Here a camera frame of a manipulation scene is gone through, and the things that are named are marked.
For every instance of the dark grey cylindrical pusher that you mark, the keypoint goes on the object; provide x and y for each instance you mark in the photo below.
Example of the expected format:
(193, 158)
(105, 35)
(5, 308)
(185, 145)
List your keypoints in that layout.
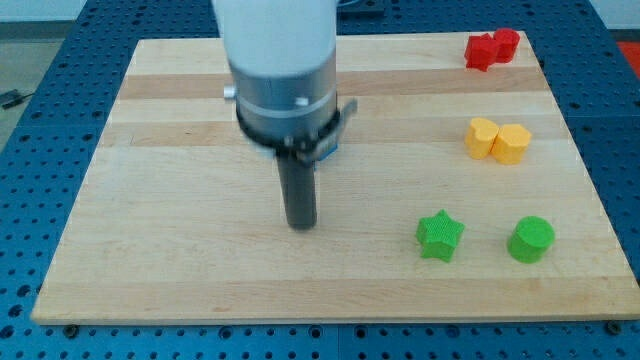
(298, 191)

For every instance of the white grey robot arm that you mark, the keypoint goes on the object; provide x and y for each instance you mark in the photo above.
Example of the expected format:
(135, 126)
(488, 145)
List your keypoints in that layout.
(282, 57)

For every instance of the yellow heart block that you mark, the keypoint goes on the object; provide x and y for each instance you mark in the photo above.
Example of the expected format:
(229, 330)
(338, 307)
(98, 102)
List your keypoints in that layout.
(480, 137)

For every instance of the yellow hexagon block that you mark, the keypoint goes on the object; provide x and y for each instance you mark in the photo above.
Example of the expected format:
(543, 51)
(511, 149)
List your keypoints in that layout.
(510, 144)

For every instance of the green star block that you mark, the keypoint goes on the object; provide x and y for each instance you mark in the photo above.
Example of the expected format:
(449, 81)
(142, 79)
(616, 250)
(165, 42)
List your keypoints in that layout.
(439, 236)

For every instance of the wooden board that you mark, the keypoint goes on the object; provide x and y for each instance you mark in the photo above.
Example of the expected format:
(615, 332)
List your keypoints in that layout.
(179, 219)

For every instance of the red star block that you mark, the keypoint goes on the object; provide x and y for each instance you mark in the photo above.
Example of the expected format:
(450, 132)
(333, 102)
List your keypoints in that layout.
(481, 52)

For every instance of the green cylinder block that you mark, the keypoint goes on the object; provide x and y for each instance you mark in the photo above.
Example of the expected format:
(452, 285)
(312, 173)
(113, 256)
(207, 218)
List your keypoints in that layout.
(530, 239)

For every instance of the red cylinder block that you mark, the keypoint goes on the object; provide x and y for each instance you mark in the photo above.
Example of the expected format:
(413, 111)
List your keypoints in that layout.
(507, 40)

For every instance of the blue perforated table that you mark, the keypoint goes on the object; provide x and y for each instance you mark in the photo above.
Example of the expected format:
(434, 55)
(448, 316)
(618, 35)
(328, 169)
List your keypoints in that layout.
(46, 157)

